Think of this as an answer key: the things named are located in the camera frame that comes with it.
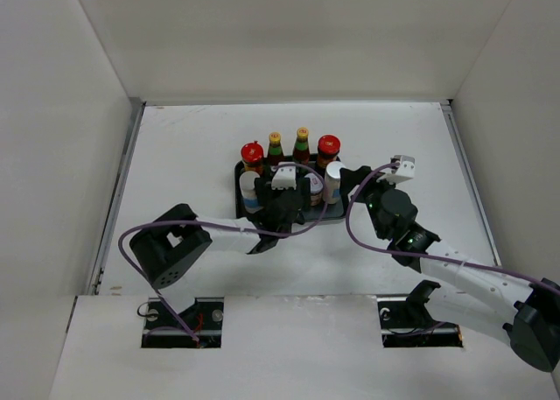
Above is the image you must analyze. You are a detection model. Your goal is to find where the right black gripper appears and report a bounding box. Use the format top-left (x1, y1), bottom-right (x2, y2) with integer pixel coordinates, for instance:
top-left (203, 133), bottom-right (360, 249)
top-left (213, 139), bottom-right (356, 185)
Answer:
top-left (339, 165), bottom-right (403, 240)

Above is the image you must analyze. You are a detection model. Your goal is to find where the yellow cap sauce bottle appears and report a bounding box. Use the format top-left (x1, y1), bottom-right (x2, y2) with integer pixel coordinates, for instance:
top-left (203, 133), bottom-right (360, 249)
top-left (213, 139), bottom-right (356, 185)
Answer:
top-left (267, 132), bottom-right (285, 169)
top-left (292, 127), bottom-right (311, 165)

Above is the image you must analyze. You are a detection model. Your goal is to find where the red lid chili jar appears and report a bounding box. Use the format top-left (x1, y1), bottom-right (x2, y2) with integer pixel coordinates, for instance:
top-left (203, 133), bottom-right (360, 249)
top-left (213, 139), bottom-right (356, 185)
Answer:
top-left (241, 141), bottom-right (264, 175)
top-left (316, 135), bottom-right (341, 169)

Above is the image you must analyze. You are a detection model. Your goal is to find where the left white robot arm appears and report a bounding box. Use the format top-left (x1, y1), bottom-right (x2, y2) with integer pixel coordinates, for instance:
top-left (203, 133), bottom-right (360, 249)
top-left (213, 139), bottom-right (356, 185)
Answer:
top-left (129, 177), bottom-right (311, 329)

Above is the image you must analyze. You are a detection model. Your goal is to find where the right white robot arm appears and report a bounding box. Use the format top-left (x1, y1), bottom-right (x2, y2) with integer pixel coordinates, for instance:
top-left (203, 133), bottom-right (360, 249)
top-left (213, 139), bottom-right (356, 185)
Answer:
top-left (340, 159), bottom-right (559, 373)

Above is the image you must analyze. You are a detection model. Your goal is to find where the black plastic tray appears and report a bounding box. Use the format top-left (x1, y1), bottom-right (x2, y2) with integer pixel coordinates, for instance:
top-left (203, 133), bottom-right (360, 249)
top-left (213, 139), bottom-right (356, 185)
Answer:
top-left (234, 161), bottom-right (349, 223)

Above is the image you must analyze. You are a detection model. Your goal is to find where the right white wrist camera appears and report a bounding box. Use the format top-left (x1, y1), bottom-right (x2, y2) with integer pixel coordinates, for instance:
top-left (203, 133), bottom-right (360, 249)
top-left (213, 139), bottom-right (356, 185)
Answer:
top-left (377, 155), bottom-right (416, 185)

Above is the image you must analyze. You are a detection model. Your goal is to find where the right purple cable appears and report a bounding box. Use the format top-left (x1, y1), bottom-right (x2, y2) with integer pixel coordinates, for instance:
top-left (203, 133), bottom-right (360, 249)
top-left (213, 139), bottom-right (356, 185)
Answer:
top-left (345, 162), bottom-right (560, 336)

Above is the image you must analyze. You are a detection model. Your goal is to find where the purple cable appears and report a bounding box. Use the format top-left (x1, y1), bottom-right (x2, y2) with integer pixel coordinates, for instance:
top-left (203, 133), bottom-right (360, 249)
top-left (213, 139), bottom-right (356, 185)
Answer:
top-left (117, 162), bottom-right (329, 342)
top-left (345, 162), bottom-right (560, 336)

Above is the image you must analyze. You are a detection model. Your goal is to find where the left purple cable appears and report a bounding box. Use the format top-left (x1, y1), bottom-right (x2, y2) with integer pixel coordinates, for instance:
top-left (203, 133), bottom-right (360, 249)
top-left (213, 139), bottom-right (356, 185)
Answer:
top-left (117, 162), bottom-right (329, 342)

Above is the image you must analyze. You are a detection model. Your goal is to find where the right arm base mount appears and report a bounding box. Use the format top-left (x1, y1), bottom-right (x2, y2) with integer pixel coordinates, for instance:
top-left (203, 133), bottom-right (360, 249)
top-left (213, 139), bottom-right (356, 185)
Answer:
top-left (377, 280), bottom-right (463, 348)

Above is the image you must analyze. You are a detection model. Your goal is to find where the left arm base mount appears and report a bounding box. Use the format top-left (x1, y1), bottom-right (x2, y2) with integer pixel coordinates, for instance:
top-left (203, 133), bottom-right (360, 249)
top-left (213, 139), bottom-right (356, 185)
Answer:
top-left (136, 298), bottom-right (224, 349)

